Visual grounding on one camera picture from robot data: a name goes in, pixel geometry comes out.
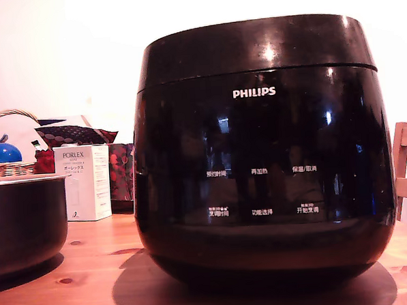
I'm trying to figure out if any black rice cooker lid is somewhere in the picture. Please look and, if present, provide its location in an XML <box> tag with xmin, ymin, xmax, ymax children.
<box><xmin>137</xmin><ymin>10</ymin><xmax>378</xmax><ymax>92</ymax></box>

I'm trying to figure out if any black Philips rice cooker body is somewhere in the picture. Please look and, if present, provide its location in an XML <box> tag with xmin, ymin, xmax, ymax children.
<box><xmin>127</xmin><ymin>62</ymin><xmax>402</xmax><ymax>294</ymax></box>

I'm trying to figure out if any red floral fabric bag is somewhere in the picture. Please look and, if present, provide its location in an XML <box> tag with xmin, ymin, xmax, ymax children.
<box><xmin>107</xmin><ymin>142</ymin><xmax>139</xmax><ymax>203</ymax></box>

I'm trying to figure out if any white Porlex box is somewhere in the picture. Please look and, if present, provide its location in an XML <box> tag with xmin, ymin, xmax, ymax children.
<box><xmin>52</xmin><ymin>143</ymin><xmax>113</xmax><ymax>224</ymax></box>

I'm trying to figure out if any dark dotted cushion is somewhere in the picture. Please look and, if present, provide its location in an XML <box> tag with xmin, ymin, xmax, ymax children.
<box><xmin>33</xmin><ymin>121</ymin><xmax>120</xmax><ymax>149</ymax></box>

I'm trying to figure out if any small red pouch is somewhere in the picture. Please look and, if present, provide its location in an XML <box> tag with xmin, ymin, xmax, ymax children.
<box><xmin>33</xmin><ymin>148</ymin><xmax>57</xmax><ymax>175</ymax></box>

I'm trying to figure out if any white cloth with prints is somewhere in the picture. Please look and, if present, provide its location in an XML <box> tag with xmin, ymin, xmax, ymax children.
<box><xmin>0</xmin><ymin>111</ymin><xmax>50</xmax><ymax>161</ymax></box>

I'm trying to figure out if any black inner cooking pot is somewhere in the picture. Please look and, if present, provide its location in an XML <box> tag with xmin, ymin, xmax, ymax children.
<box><xmin>0</xmin><ymin>173</ymin><xmax>74</xmax><ymax>277</ymax></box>

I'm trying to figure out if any wicker basket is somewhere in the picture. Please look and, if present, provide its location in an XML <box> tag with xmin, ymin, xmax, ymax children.
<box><xmin>0</xmin><ymin>107</ymin><xmax>42</xmax><ymax>178</ymax></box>

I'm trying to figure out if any blue ball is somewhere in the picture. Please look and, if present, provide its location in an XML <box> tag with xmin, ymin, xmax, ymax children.
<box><xmin>0</xmin><ymin>141</ymin><xmax>23</xmax><ymax>165</ymax></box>

